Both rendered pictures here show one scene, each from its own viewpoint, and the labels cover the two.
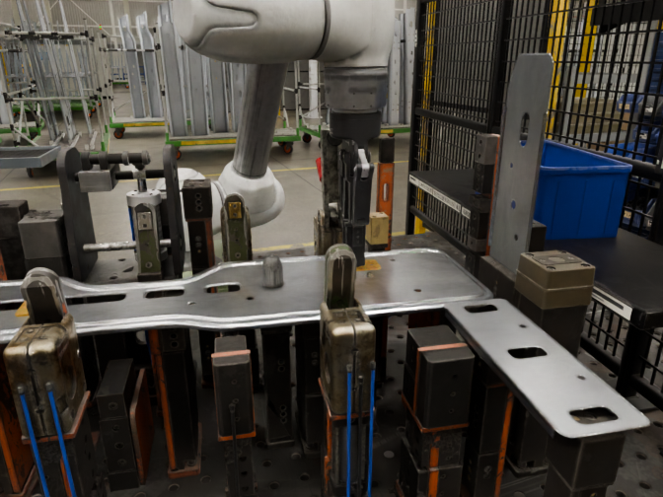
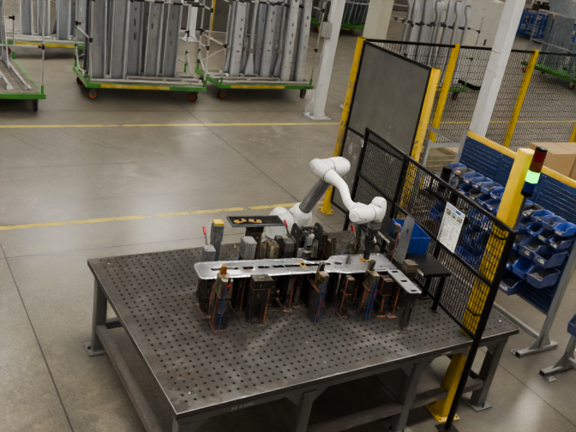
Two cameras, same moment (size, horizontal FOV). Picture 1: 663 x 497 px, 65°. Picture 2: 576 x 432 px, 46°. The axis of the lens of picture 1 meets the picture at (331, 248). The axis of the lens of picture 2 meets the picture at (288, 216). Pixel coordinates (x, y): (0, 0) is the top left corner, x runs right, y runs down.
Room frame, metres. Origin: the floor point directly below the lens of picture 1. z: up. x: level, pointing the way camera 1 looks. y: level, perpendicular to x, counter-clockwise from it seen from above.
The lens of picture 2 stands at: (-3.02, 1.56, 3.04)
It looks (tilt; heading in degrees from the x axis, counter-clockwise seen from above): 24 degrees down; 345
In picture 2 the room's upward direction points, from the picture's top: 10 degrees clockwise
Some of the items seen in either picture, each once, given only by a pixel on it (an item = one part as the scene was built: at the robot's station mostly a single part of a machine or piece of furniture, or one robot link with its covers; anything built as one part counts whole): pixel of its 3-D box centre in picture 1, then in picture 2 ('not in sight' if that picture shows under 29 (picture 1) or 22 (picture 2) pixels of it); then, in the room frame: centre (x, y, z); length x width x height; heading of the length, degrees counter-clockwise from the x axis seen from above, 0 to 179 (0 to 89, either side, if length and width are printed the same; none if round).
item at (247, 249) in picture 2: not in sight; (244, 267); (0.78, 0.78, 0.90); 0.13 x 0.10 x 0.41; 12
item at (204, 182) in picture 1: (205, 286); (317, 259); (0.94, 0.25, 0.91); 0.07 x 0.05 x 0.42; 12
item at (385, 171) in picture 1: (382, 266); not in sight; (0.95, -0.10, 0.95); 0.03 x 0.01 x 0.50; 102
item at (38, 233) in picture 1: (64, 312); (284, 265); (0.87, 0.50, 0.89); 0.13 x 0.11 x 0.38; 12
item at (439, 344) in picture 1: (431, 428); (382, 296); (0.60, -0.14, 0.84); 0.11 x 0.10 x 0.28; 12
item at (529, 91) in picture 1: (516, 168); (404, 239); (0.81, -0.29, 1.17); 0.12 x 0.01 x 0.34; 12
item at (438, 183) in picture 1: (527, 218); (404, 243); (1.06, -0.42, 1.02); 0.90 x 0.22 x 0.03; 12
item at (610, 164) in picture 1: (541, 183); (409, 236); (1.03, -0.42, 1.10); 0.30 x 0.17 x 0.13; 6
